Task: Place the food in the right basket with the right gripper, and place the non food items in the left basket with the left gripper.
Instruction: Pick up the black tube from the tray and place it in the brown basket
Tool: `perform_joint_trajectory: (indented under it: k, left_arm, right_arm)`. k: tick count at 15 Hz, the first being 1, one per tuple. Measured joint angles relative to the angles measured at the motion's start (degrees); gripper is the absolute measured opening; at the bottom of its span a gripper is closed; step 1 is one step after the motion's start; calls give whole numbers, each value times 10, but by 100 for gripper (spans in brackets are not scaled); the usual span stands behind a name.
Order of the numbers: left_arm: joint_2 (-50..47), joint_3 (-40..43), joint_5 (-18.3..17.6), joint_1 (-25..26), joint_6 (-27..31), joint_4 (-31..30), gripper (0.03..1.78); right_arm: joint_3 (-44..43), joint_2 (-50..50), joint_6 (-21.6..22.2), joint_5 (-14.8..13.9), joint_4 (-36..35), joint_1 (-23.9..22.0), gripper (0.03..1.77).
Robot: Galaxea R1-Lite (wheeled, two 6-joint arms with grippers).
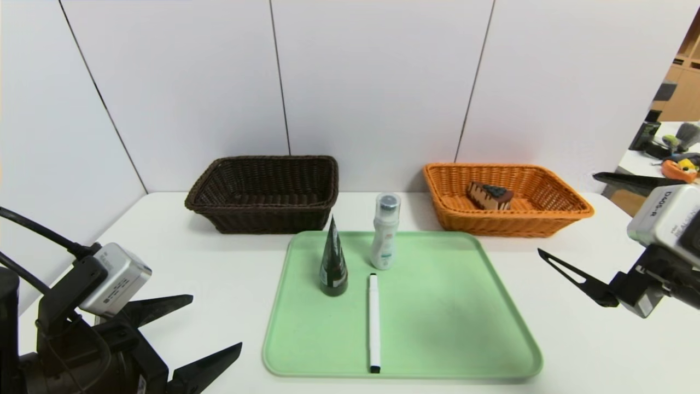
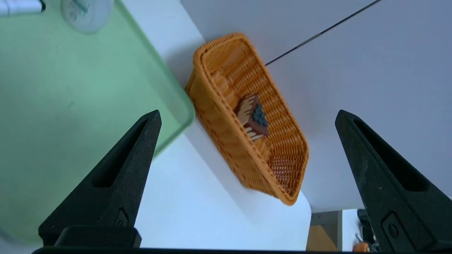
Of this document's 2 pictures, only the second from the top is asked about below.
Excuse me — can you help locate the white marker pen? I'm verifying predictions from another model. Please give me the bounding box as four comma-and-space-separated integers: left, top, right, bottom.
0, 0, 46, 16

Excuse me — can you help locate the chocolate blueberry cake slice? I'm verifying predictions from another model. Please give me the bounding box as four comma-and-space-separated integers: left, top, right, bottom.
235, 93, 269, 141

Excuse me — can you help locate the light green plastic tray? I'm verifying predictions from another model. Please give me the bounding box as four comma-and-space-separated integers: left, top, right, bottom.
0, 0, 196, 244

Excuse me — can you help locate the orange wicker basket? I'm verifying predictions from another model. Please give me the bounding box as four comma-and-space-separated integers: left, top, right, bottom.
185, 32, 310, 206

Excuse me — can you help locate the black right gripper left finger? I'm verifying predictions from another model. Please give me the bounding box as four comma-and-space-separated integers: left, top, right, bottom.
38, 109, 162, 247

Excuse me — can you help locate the white bottle with clear cap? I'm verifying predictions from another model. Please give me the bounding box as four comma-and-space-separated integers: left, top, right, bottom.
61, 0, 114, 33

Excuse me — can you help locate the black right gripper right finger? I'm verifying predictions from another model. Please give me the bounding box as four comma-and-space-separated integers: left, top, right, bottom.
335, 109, 452, 253

